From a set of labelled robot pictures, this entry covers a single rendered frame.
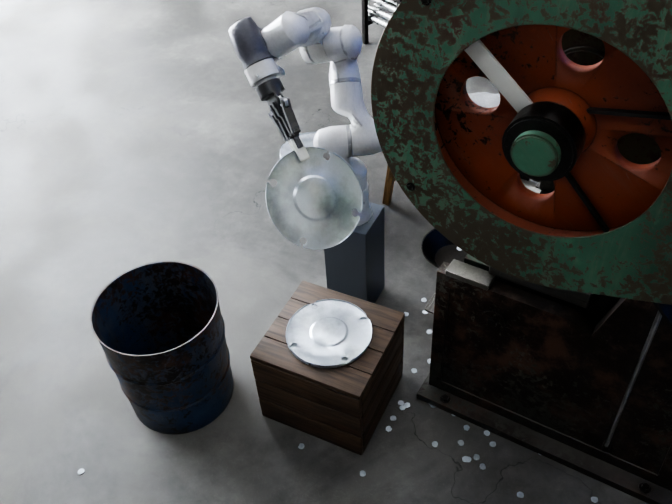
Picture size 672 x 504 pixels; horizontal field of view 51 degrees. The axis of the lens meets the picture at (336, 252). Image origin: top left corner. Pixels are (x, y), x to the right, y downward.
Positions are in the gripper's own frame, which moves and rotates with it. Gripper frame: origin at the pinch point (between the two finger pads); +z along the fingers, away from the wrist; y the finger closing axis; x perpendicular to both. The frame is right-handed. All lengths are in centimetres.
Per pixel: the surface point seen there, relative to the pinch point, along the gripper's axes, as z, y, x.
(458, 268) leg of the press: 52, -4, 33
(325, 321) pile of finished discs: 53, -43, 0
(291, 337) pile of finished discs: 52, -45, -13
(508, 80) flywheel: 10, 66, 20
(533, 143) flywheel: 24, 70, 16
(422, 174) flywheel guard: 20.6, 35.7, 11.0
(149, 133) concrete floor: -61, -212, 14
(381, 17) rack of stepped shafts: -73, -200, 176
